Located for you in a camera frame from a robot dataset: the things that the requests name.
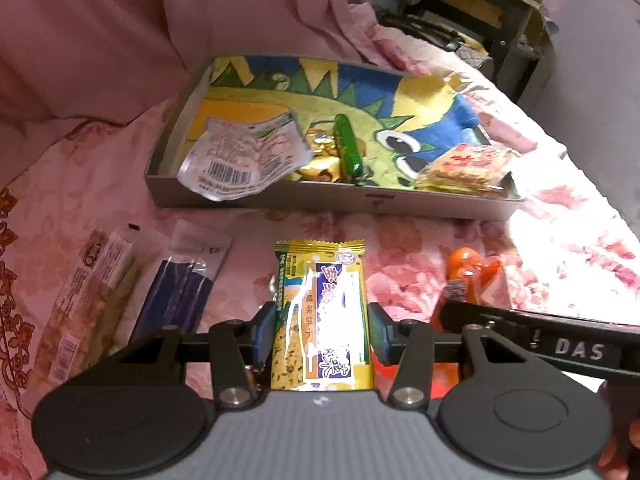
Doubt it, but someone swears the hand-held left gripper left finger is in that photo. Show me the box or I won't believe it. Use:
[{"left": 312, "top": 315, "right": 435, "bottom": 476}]
[{"left": 107, "top": 302, "right": 277, "bottom": 408}]

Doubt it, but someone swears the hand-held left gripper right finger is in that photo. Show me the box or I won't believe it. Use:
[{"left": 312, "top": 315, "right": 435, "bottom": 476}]
[{"left": 370, "top": 304, "right": 537, "bottom": 408}]

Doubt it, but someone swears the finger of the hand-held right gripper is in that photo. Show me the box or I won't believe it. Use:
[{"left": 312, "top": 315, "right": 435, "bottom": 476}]
[{"left": 440, "top": 301, "right": 537, "bottom": 347}]

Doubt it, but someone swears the yellow cracker packet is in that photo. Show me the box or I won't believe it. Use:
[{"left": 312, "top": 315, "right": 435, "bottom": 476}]
[{"left": 274, "top": 240, "right": 375, "bottom": 391}]

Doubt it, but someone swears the orange sausage packet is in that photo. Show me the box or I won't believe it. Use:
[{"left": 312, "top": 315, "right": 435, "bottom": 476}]
[{"left": 372, "top": 247, "right": 513, "bottom": 401}]

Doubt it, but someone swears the dark blue snack packet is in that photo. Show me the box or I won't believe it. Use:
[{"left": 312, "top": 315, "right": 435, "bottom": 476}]
[{"left": 127, "top": 220, "right": 233, "bottom": 346}]

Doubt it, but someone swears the grey cardboard box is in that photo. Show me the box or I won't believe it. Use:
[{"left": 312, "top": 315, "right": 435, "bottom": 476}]
[{"left": 144, "top": 55, "right": 526, "bottom": 221}]

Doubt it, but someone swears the red print rice cracker packet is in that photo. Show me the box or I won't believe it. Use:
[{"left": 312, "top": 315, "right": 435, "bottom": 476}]
[{"left": 415, "top": 144, "right": 516, "bottom": 195}]

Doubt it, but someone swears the clear barcode snack packet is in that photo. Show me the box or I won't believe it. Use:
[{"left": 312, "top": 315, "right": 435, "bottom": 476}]
[{"left": 177, "top": 112, "right": 310, "bottom": 202}]

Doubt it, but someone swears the clear nut bar packet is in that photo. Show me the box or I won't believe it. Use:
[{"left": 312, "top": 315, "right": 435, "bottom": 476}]
[{"left": 37, "top": 227, "right": 141, "bottom": 386}]

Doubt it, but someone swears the green sausage packet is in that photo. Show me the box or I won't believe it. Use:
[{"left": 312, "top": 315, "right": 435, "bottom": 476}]
[{"left": 334, "top": 114, "right": 368, "bottom": 184}]

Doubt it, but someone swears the person's right hand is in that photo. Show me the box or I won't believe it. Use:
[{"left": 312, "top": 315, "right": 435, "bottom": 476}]
[{"left": 597, "top": 382, "right": 640, "bottom": 480}]

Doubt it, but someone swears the pink floral bed sheet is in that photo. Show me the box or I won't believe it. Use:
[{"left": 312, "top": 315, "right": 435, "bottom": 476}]
[{"left": 0, "top": 10, "right": 640, "bottom": 480}]

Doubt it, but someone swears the brown quilted handbag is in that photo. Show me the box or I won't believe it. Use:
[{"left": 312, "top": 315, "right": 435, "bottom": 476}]
[{"left": 375, "top": 7, "right": 493, "bottom": 71}]

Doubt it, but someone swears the black and yellow desk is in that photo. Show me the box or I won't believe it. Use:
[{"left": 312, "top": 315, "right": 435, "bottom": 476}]
[{"left": 405, "top": 0, "right": 556, "bottom": 106}]

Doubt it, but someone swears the large pink curtain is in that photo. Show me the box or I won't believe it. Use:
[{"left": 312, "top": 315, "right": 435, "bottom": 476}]
[{"left": 0, "top": 0, "right": 381, "bottom": 131}]

